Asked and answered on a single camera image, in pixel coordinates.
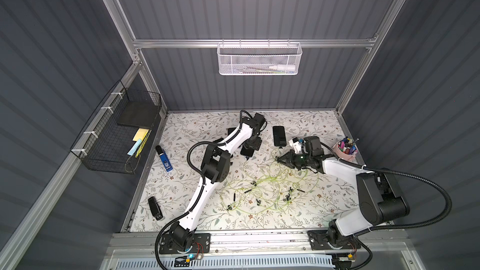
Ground black smartphone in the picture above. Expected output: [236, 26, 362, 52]
[272, 126, 287, 148]

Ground green wired earphones tangle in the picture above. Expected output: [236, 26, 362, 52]
[217, 148, 326, 215]

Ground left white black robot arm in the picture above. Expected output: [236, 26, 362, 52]
[166, 110, 267, 247]

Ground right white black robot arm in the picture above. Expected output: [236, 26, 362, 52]
[276, 136, 410, 248]

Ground pink pen cup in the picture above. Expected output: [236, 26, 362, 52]
[333, 137, 358, 162]

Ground white marker in basket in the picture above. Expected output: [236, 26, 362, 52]
[269, 64, 297, 73]

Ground blue marker pen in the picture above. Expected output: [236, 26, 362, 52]
[155, 145, 173, 173]

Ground yellow sticky note pad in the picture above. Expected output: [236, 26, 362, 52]
[132, 128, 150, 142]

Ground black foam pad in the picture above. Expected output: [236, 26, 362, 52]
[117, 102, 158, 129]

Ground black remote device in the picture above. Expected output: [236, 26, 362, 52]
[147, 196, 164, 221]

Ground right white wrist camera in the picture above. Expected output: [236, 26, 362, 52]
[288, 137, 304, 155]

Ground left black corrugated cable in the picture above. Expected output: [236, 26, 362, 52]
[154, 109, 256, 270]

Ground black corrugated cable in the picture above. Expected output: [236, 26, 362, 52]
[154, 109, 256, 270]
[318, 140, 453, 231]

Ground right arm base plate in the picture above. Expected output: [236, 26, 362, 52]
[307, 229, 362, 251]

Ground white wire mesh basket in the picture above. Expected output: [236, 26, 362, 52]
[216, 41, 303, 76]

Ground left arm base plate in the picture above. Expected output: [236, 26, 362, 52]
[157, 233, 211, 255]

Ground black wire wall basket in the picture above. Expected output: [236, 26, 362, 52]
[71, 81, 163, 175]

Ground right black corrugated cable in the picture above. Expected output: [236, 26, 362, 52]
[318, 140, 453, 231]

